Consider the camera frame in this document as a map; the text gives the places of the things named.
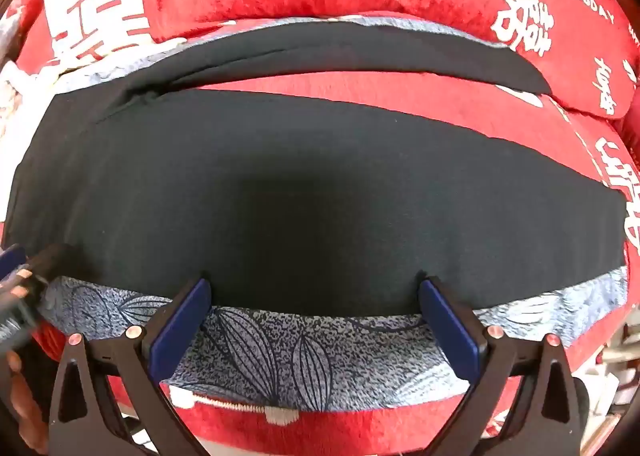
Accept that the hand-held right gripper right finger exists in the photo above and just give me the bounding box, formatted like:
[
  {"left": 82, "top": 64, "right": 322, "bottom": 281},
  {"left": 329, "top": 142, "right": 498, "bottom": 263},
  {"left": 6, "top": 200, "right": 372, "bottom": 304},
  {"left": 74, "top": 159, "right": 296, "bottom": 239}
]
[{"left": 417, "top": 276, "right": 594, "bottom": 456}]

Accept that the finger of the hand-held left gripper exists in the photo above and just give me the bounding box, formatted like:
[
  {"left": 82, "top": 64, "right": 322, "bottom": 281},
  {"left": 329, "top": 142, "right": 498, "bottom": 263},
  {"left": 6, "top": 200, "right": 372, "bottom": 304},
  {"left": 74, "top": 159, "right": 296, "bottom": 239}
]
[
  {"left": 24, "top": 243, "right": 69, "bottom": 288},
  {"left": 0, "top": 245, "right": 29, "bottom": 282}
]

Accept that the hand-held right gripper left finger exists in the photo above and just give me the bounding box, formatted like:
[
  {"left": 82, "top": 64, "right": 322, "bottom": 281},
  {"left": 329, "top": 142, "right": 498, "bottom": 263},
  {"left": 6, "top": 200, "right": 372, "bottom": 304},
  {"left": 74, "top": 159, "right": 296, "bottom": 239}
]
[{"left": 47, "top": 277, "right": 213, "bottom": 456}]

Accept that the person's left hand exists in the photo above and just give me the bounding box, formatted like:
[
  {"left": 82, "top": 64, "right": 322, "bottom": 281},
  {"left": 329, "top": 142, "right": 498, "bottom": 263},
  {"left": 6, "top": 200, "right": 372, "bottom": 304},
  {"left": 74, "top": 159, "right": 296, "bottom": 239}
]
[{"left": 5, "top": 350, "right": 49, "bottom": 455}]

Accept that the blue-grey leaf patterned sheet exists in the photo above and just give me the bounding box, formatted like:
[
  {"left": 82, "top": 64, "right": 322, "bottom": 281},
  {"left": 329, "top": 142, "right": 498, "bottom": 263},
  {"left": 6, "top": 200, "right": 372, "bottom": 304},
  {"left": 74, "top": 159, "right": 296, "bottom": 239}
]
[{"left": 37, "top": 14, "right": 631, "bottom": 414}]

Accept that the white patterned cloth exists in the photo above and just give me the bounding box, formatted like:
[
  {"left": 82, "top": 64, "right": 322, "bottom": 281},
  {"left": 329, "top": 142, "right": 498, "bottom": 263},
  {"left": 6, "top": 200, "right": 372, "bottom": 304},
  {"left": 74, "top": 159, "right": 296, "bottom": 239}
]
[{"left": 0, "top": 59, "right": 53, "bottom": 152}]

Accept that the red printed blanket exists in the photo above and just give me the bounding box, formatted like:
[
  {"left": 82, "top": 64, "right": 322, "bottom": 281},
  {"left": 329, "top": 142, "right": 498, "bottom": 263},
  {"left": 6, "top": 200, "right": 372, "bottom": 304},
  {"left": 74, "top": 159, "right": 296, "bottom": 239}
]
[{"left": 10, "top": 11, "right": 640, "bottom": 456}]

